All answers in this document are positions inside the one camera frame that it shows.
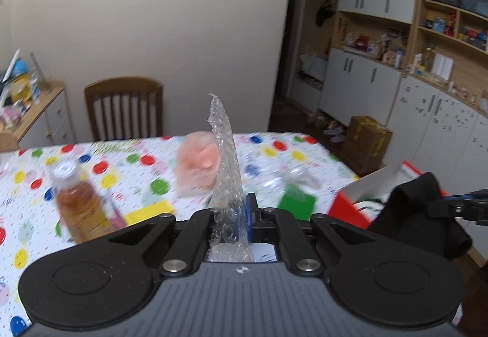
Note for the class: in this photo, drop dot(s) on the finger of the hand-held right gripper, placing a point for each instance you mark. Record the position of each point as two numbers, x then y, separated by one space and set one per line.
457 208
472 195

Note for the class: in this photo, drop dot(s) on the red cardboard box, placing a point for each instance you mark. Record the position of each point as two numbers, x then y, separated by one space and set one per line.
345 207

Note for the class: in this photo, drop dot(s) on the white cabinet with stickers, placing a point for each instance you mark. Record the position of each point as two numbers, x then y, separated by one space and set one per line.
430 131

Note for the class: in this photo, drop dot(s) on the orange drink bottle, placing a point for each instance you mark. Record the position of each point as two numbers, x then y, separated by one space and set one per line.
80 207

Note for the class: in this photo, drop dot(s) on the wooden chair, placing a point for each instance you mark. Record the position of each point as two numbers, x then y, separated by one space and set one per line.
124 87

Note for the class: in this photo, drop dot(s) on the white lower cabinet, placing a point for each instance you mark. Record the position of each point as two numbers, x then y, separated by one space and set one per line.
358 85

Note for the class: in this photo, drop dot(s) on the black cloth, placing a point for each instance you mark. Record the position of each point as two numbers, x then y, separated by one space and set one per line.
411 218

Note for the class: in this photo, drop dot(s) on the balloon print tablecloth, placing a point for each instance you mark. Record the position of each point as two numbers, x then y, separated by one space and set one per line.
125 173

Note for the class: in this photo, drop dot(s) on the wooden side cabinet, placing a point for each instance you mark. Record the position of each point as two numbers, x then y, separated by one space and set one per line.
49 119

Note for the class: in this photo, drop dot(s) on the brown cardboard box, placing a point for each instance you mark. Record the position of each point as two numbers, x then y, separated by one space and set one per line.
366 146

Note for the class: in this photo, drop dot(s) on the pile of colourful stationery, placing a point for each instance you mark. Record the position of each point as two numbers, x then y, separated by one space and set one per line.
19 92

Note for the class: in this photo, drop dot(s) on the pink mesh bath pouf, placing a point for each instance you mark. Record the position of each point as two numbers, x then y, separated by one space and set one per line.
198 163

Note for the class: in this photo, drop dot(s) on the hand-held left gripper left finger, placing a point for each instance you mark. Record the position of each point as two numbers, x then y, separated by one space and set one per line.
201 223

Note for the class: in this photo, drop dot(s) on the clear plastic bag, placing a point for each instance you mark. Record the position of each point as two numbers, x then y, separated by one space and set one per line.
291 175

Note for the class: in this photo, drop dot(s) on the purple shoe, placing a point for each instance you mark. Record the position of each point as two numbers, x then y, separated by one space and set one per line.
338 138
333 128

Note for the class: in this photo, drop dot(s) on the black hanging bag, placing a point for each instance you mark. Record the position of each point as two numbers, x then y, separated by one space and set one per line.
325 12

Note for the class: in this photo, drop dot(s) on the clear bubble wrap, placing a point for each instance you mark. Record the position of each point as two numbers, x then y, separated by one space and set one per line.
225 169

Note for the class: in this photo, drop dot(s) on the yellow block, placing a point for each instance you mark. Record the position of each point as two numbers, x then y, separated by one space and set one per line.
148 212

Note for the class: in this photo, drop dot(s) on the pile of small packets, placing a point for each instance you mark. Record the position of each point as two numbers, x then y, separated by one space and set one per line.
373 45

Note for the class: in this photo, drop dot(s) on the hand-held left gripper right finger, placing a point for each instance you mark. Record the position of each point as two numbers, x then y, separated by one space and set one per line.
251 215

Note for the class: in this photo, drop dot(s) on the white paper bag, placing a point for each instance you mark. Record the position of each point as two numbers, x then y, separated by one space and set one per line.
313 68

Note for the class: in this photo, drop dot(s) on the green sponge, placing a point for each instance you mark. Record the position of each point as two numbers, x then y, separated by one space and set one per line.
296 203

